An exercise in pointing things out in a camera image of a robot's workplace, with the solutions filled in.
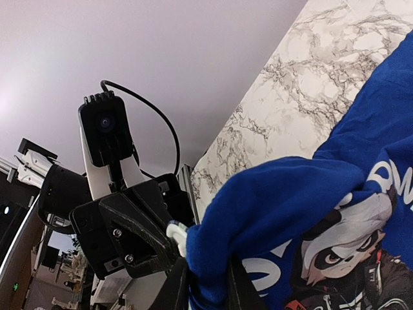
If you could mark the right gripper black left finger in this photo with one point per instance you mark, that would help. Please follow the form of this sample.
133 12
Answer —
173 294

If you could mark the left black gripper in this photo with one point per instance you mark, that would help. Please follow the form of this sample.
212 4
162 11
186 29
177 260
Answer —
127 229

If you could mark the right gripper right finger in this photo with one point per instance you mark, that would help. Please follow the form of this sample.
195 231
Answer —
241 292

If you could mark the blue printed t-shirt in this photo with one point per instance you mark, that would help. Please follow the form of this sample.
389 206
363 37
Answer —
337 228

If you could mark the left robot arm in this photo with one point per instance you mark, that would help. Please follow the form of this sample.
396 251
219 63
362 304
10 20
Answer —
61 190

